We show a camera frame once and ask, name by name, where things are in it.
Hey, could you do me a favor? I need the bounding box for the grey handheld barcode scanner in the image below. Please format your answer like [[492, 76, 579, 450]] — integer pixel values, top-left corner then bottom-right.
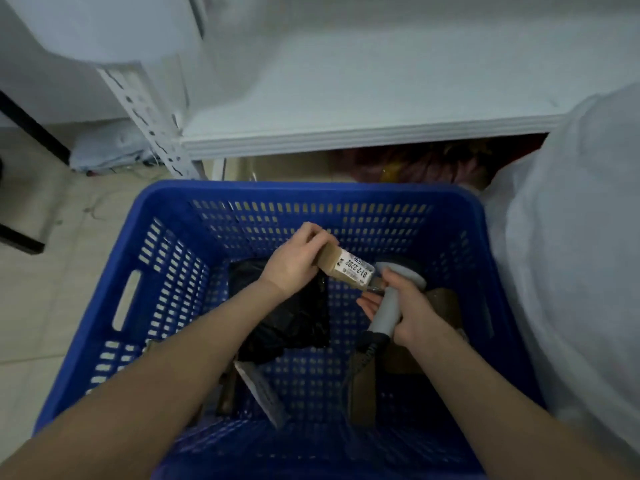
[[355, 258, 427, 355]]

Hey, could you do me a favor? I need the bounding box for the person's left forearm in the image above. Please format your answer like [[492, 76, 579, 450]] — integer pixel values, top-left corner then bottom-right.
[[0, 279, 281, 480]]

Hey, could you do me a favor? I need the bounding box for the black plastic mailer bag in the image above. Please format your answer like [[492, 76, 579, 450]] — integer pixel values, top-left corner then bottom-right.
[[228, 258, 331, 365]]

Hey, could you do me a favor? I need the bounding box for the blue plastic crate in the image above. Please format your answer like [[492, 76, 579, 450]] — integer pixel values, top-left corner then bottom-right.
[[32, 180, 546, 480]]

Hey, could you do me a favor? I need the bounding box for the thin brown box large label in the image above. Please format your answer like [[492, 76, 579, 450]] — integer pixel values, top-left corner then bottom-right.
[[347, 352, 379, 428]]

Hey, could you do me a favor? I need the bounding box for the person's right hand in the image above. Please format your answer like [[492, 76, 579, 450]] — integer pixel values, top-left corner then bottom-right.
[[355, 267, 446, 351]]

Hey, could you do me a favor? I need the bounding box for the white plastic mailer blue tag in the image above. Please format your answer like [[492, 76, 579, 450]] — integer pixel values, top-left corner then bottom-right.
[[233, 361, 290, 429]]

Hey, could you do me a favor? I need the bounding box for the white metal shelf rack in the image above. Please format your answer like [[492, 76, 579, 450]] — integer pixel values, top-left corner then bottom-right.
[[97, 0, 640, 181]]

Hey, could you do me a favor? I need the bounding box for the person's right forearm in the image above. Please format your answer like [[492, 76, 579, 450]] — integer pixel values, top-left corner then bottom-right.
[[405, 324, 636, 480]]

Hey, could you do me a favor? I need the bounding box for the person's left hand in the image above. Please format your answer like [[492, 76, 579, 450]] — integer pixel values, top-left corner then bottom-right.
[[257, 222, 340, 301]]

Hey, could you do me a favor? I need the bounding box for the black scanner cable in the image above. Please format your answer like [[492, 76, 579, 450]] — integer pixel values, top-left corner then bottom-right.
[[342, 344, 379, 395]]

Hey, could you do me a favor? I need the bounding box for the small labelled brown parcel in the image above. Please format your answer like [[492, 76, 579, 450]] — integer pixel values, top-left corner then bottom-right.
[[315, 243, 376, 291]]

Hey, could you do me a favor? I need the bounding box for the grey plastic mailer bag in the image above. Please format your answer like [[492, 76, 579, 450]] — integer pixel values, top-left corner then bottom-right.
[[69, 119, 161, 173]]

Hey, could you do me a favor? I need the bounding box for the white woven sack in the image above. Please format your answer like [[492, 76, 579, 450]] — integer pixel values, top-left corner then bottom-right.
[[479, 84, 640, 455]]

